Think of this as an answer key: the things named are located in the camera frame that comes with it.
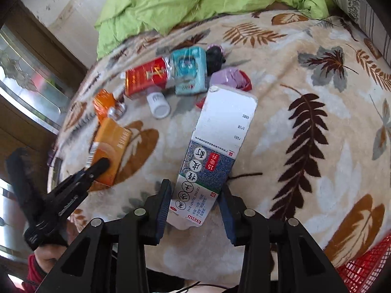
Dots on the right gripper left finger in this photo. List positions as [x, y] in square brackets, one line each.
[157, 207]

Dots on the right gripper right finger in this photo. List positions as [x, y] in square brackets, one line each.
[232, 208]

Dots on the white blue medicine box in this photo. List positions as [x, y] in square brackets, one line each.
[216, 140]

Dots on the purple plastic bag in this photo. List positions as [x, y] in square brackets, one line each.
[226, 77]

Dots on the teal cartoon snack bag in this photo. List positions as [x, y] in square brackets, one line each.
[190, 70]

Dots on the black plastic bag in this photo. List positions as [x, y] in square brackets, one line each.
[214, 59]

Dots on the left hand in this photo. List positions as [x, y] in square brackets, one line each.
[46, 256]

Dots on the orange box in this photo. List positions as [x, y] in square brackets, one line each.
[110, 142]

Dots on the white bottle cap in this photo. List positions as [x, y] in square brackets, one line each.
[158, 105]

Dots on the leaf pattern bed blanket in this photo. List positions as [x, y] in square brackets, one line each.
[318, 146]

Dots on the orange foil wrapper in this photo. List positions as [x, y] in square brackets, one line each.
[107, 106]

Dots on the red wrapper piece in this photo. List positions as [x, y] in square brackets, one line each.
[246, 80]

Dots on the red gold cigarette box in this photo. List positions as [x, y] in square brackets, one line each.
[147, 75]

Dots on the stained glass door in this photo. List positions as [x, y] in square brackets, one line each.
[30, 86]

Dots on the red plastic basket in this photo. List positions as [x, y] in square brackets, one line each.
[360, 275]

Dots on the striped floral pillow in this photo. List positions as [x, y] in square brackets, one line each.
[362, 14]

